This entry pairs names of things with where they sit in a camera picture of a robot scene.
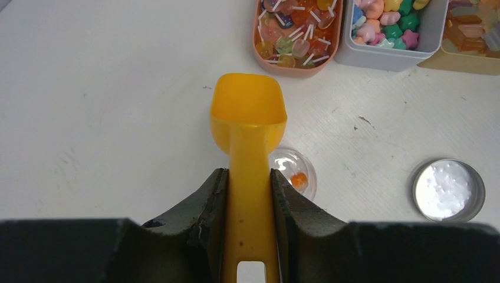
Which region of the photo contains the pink oval lollipop tin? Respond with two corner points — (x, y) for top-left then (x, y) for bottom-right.
(252, 1), (344, 78)

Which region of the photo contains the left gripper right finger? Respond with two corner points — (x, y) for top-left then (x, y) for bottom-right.
(270, 169), (349, 282)

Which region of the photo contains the silver round jar lid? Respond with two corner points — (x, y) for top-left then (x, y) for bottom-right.
(412, 159), (486, 222)

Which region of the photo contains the orange plastic scoop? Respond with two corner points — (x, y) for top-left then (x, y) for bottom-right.
(210, 73), (287, 282)

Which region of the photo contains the clear plastic jar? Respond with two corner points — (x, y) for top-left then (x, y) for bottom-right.
(269, 146), (317, 201)

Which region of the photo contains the grey star candy tin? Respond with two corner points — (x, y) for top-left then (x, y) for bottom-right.
(334, 1), (448, 72)

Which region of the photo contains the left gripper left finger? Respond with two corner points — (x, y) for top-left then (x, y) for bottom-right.
(142, 168), (229, 282)

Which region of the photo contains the yellow gummy candy tin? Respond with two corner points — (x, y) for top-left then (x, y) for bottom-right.
(418, 0), (499, 76)

